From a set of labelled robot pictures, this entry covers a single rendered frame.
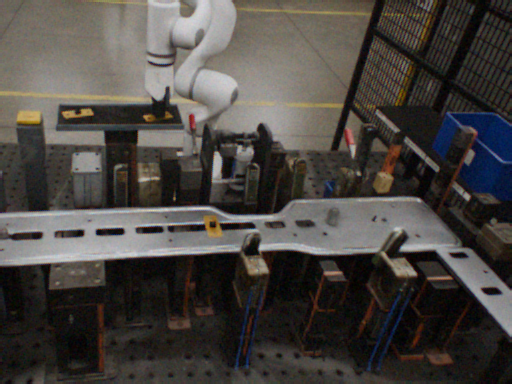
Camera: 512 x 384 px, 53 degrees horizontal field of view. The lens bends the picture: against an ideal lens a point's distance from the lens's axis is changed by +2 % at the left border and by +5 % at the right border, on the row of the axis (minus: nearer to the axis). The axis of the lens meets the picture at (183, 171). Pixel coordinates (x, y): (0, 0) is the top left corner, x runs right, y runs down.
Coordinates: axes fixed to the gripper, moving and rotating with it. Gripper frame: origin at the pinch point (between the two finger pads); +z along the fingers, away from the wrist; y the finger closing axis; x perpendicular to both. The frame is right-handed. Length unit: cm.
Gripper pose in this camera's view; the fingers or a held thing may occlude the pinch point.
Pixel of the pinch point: (158, 109)
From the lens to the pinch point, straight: 148.1
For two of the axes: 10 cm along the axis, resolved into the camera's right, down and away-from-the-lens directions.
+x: 8.8, -2.0, 4.2
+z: -0.8, 8.2, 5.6
